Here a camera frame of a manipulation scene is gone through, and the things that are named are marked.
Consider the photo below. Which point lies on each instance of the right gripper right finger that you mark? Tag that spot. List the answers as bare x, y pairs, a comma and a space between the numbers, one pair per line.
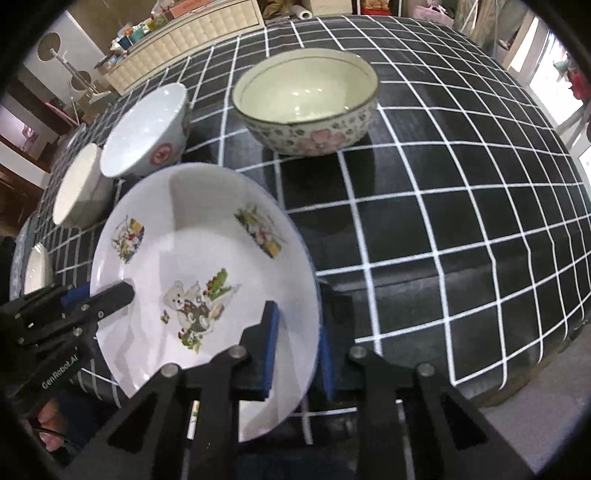
412, 423

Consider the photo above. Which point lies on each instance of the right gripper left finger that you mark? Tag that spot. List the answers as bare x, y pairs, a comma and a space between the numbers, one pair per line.
184, 423

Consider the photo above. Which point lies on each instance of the plain white plate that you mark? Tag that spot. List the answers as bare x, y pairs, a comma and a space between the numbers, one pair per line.
38, 272

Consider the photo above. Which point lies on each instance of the large white bowl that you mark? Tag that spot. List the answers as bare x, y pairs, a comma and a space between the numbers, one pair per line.
84, 193

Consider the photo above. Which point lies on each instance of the teddy bear print plate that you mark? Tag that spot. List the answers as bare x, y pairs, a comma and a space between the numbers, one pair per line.
204, 248

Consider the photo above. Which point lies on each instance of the white bowl red emblem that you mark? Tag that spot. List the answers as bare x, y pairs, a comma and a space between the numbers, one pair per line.
150, 136

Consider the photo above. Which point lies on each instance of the floral patterned cream bowl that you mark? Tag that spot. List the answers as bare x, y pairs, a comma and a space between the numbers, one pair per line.
308, 102

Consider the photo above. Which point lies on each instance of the person's left hand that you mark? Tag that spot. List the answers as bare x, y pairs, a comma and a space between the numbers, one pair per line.
54, 426

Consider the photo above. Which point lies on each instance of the black white grid tablecloth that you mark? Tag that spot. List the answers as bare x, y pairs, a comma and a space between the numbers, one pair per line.
459, 227

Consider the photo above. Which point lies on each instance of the cream tv cabinet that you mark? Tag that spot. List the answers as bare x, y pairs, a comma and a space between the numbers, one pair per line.
182, 37

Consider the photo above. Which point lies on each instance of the white paper roll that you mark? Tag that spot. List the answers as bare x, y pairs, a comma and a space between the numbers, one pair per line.
300, 12

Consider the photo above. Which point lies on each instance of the pink gift bag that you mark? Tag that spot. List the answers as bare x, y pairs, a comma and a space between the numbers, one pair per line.
433, 12

